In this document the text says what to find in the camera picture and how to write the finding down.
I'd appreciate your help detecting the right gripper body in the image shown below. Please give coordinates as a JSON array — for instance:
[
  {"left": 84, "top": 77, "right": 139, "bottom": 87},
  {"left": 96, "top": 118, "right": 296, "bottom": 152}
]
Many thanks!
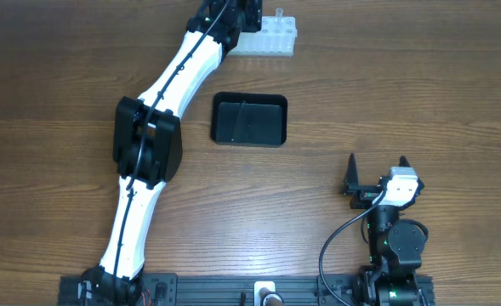
[{"left": 350, "top": 184, "right": 383, "bottom": 210}]

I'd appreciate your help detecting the black tray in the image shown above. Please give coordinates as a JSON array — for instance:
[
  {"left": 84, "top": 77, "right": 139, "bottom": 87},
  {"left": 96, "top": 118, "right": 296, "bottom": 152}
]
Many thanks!
[{"left": 210, "top": 91, "right": 288, "bottom": 149}]

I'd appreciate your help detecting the white test tube rack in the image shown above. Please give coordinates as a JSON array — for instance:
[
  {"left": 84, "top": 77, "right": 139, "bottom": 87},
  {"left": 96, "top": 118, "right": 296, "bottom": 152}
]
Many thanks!
[{"left": 228, "top": 15, "right": 298, "bottom": 58}]

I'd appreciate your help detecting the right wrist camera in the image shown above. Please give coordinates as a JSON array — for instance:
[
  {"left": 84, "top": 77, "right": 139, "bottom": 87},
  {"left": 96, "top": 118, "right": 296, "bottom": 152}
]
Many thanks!
[{"left": 377, "top": 166, "right": 421, "bottom": 208}]

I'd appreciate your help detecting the mounting rail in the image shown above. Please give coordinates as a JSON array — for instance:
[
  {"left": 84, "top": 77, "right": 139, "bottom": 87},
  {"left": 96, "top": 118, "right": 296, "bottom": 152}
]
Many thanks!
[{"left": 58, "top": 271, "right": 436, "bottom": 306}]

